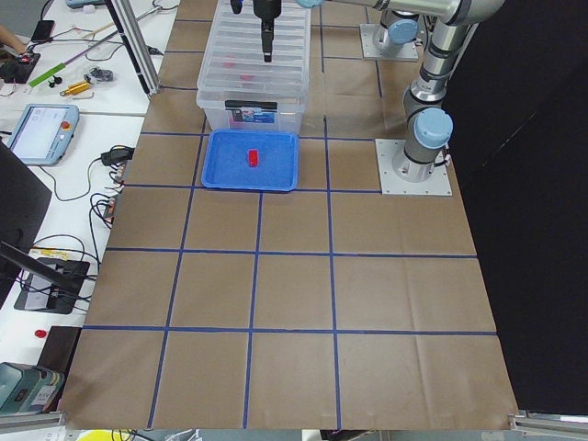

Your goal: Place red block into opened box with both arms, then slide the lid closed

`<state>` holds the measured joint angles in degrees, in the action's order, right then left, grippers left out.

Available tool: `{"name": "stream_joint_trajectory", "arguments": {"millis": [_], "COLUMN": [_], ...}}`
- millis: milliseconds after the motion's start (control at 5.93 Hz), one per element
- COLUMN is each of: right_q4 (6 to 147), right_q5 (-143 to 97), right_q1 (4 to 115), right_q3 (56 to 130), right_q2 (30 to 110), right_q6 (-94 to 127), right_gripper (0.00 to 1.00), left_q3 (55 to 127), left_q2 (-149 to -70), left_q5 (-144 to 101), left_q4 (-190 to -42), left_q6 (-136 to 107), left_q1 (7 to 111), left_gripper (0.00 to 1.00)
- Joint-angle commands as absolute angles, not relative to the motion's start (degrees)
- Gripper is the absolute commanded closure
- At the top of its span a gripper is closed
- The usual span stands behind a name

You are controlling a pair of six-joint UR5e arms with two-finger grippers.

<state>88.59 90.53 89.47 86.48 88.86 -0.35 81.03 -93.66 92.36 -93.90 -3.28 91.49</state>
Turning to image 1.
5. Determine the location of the clear plastic storage box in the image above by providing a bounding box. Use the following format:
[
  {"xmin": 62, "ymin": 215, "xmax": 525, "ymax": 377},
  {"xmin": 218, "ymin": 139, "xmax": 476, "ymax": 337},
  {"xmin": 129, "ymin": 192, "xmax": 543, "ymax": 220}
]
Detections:
[{"xmin": 197, "ymin": 1, "xmax": 311, "ymax": 133}]

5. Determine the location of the aluminium frame rail right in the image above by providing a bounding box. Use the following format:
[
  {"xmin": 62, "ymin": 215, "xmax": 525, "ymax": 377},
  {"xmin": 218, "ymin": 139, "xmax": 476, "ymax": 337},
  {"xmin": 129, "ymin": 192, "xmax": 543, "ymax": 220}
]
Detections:
[{"xmin": 508, "ymin": 411, "xmax": 587, "ymax": 440}]

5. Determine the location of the yellow brass tool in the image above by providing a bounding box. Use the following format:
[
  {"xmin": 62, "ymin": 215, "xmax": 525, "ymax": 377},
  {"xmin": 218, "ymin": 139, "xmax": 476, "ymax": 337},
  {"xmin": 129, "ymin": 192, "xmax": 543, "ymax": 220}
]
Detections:
[{"xmin": 60, "ymin": 81, "xmax": 92, "ymax": 96}]

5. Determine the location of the black small clamp part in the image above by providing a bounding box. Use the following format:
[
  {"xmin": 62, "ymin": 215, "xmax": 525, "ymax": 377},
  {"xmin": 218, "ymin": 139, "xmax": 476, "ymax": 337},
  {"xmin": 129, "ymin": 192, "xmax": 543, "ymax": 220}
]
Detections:
[{"xmin": 88, "ymin": 67, "xmax": 115, "ymax": 83}]

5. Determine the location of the black monitor stand base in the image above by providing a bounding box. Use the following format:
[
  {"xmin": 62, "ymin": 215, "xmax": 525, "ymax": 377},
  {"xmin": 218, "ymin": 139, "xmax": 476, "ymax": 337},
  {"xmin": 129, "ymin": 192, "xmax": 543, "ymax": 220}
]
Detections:
[{"xmin": 14, "ymin": 257, "xmax": 90, "ymax": 315}]

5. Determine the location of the clear ribbed box lid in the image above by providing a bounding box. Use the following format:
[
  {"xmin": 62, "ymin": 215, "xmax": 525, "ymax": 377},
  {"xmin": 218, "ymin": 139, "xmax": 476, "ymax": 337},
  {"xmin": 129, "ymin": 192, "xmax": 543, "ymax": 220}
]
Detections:
[{"xmin": 197, "ymin": 1, "xmax": 311, "ymax": 100}]

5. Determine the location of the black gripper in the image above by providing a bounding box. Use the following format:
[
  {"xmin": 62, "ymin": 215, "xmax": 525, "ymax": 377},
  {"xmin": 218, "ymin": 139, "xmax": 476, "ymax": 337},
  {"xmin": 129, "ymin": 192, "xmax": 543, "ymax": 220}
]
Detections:
[{"xmin": 253, "ymin": 0, "xmax": 281, "ymax": 62}]

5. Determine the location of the black monitor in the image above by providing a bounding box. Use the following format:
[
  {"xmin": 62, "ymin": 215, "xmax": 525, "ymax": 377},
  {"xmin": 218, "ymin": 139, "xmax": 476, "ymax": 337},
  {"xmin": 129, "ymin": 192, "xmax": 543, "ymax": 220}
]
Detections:
[{"xmin": 1, "ymin": 143, "xmax": 51, "ymax": 305}]

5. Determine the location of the teach pendant tablet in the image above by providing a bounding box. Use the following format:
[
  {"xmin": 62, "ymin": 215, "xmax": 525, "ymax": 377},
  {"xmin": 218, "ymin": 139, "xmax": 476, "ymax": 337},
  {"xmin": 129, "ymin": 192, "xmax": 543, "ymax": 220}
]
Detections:
[{"xmin": 7, "ymin": 104, "xmax": 79, "ymax": 166}]

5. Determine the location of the black smartphone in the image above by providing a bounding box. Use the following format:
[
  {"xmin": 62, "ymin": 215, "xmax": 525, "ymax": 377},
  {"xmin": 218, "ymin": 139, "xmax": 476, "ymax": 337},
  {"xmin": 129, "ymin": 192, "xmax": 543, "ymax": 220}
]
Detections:
[{"xmin": 30, "ymin": 19, "xmax": 55, "ymax": 42}]

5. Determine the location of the person hand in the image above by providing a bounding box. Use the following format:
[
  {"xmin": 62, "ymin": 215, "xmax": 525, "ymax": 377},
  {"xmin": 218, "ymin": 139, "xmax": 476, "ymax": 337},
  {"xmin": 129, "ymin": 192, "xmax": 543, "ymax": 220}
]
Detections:
[{"xmin": 0, "ymin": 25, "xmax": 27, "ymax": 53}]

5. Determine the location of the green equipment box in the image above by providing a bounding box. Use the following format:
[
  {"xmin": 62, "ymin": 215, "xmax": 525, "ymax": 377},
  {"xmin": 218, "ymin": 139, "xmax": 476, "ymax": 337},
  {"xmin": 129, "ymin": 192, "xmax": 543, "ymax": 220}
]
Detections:
[{"xmin": 1, "ymin": 362, "xmax": 64, "ymax": 416}]

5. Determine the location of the aluminium frame rail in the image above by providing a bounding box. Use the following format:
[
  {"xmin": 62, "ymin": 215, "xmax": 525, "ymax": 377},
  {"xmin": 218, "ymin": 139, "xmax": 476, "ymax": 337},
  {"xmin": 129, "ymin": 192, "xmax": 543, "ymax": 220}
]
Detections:
[
  {"xmin": 508, "ymin": 411, "xmax": 587, "ymax": 440},
  {"xmin": 1, "ymin": 412, "xmax": 66, "ymax": 435}
]

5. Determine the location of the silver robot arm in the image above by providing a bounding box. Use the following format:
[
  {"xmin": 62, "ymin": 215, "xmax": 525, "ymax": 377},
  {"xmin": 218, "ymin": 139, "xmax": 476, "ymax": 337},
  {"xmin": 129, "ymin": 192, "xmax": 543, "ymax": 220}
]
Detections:
[
  {"xmin": 253, "ymin": 1, "xmax": 420, "ymax": 62},
  {"xmin": 355, "ymin": 0, "xmax": 503, "ymax": 183}
]

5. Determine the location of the black box latch handle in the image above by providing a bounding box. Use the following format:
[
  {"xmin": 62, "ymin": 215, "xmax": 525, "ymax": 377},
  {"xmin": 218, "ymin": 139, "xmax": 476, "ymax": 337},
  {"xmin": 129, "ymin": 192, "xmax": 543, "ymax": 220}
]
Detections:
[{"xmin": 224, "ymin": 99, "xmax": 277, "ymax": 111}]

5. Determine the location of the aluminium frame post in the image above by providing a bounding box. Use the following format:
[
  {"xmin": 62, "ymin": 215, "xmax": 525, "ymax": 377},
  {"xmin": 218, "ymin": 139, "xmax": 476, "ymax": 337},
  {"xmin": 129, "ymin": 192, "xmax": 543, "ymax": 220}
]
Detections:
[{"xmin": 105, "ymin": 0, "xmax": 160, "ymax": 96}]

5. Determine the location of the aluminium frame rail left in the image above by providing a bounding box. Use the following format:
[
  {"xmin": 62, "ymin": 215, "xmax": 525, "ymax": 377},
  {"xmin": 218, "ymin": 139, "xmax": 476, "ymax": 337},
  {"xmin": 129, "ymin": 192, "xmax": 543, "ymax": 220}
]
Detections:
[{"xmin": 1, "ymin": 412, "xmax": 66, "ymax": 435}]

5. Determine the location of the dark brown box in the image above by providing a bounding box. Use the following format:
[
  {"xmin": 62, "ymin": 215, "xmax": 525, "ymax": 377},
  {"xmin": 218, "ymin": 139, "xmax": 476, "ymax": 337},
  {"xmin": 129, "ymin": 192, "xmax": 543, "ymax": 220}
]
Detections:
[{"xmin": 38, "ymin": 326, "xmax": 82, "ymax": 376}]

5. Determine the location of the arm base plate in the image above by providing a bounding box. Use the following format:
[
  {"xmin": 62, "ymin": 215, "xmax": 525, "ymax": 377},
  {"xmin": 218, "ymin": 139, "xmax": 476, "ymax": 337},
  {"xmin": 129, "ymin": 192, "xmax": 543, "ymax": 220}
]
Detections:
[
  {"xmin": 375, "ymin": 139, "xmax": 452, "ymax": 197},
  {"xmin": 360, "ymin": 20, "xmax": 419, "ymax": 62}
]

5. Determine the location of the black power adapter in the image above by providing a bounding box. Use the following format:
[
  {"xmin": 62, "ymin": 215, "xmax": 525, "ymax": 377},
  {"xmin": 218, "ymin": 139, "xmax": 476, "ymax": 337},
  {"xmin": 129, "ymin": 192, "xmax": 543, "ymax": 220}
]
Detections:
[{"xmin": 100, "ymin": 146, "xmax": 135, "ymax": 166}]

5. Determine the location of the green stick tool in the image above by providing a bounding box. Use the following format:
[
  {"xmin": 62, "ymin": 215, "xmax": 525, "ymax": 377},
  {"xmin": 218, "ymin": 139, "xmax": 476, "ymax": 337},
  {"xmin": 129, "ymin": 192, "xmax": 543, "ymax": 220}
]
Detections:
[{"xmin": 28, "ymin": 63, "xmax": 65, "ymax": 88}]

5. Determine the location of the blue plastic tray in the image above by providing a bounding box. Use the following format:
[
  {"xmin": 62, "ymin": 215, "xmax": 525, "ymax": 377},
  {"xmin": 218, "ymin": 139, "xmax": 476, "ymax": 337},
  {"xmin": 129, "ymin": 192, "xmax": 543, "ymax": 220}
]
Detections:
[{"xmin": 201, "ymin": 129, "xmax": 299, "ymax": 192}]

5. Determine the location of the black controller with red button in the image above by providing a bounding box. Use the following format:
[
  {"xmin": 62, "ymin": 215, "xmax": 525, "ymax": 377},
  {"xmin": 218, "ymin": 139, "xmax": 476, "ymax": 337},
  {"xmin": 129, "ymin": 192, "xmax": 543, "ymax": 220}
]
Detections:
[{"xmin": 1, "ymin": 53, "xmax": 40, "ymax": 84}]

